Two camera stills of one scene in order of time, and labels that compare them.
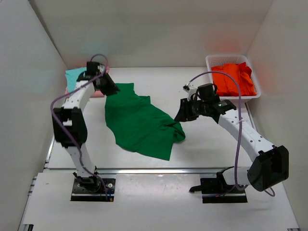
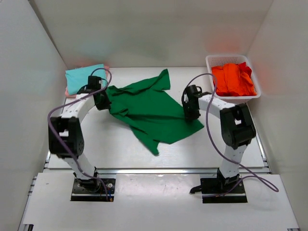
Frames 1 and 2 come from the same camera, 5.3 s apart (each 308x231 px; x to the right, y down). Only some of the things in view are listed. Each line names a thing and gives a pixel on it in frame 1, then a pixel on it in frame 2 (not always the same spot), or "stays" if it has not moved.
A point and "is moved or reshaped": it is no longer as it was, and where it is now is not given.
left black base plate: (92, 189) stays
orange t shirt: (225, 85) stays
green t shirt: (136, 124) is moved or reshaped
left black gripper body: (108, 85) -> (105, 103)
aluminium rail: (138, 171) stays
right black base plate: (215, 190) stays
